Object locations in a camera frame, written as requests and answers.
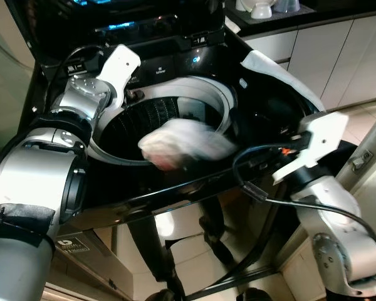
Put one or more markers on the white garment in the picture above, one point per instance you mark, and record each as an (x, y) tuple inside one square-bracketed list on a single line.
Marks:
[(188, 141)]

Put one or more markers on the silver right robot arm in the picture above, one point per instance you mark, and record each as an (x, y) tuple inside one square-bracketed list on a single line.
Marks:
[(338, 251)]

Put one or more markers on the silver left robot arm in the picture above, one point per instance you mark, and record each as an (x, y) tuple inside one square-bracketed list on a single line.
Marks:
[(37, 169)]

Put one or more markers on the black top-load washing machine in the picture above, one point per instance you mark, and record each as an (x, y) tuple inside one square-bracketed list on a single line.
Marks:
[(194, 188)]

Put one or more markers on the steel washer drum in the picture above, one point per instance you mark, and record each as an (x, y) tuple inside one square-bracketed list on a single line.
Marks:
[(144, 116)]

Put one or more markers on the metal door hinge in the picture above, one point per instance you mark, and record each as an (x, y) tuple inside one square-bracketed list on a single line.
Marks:
[(361, 160)]

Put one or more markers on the white draped cloth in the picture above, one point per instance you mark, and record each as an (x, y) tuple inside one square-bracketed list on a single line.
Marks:
[(269, 69)]

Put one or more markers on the white door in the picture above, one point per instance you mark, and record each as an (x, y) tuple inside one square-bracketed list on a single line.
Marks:
[(375, 179)]

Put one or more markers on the white kitchen cabinet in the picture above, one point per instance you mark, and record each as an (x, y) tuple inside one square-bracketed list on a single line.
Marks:
[(326, 56)]

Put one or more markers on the white ceramic cup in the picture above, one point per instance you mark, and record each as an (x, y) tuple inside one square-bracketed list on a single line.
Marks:
[(242, 4), (261, 9)]

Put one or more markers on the black dish tray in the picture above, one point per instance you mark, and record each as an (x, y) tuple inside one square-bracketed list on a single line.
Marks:
[(282, 20)]

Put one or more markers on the clear drinking glass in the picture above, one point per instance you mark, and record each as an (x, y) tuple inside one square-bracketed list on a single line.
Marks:
[(288, 5)]

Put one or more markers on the washer label sticker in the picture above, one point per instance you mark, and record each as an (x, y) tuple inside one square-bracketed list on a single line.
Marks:
[(72, 243)]

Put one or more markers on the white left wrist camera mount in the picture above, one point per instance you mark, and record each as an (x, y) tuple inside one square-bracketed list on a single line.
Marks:
[(120, 66)]

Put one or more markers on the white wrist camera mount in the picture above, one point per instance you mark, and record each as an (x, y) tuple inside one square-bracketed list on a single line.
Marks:
[(319, 135), (120, 66)]

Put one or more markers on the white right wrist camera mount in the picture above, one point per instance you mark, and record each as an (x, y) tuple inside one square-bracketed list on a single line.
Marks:
[(319, 135)]

